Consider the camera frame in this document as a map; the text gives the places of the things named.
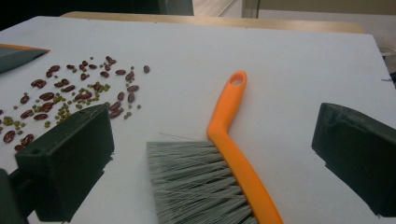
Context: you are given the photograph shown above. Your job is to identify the orange brush with grey bristles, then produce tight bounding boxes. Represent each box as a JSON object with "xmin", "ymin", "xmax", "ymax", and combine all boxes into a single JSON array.
[{"xmin": 146, "ymin": 70, "xmax": 285, "ymax": 224}]

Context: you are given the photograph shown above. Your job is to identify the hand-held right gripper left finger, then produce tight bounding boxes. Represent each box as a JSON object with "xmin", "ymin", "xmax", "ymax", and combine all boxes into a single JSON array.
[{"xmin": 14, "ymin": 104, "xmax": 115, "ymax": 223}]

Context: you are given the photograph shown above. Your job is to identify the grey dustpan with orange edge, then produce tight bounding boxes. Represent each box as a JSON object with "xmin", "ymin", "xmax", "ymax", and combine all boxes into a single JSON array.
[{"xmin": 0, "ymin": 43, "xmax": 50, "ymax": 75}]

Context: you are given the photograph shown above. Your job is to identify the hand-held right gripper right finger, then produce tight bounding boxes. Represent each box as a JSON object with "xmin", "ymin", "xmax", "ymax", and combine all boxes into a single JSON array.
[{"xmin": 311, "ymin": 102, "xmax": 396, "ymax": 218}]

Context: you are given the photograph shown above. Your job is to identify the scattered red kidney beans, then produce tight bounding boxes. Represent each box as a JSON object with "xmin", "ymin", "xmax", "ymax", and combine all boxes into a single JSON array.
[{"xmin": 0, "ymin": 55, "xmax": 151, "ymax": 152}]

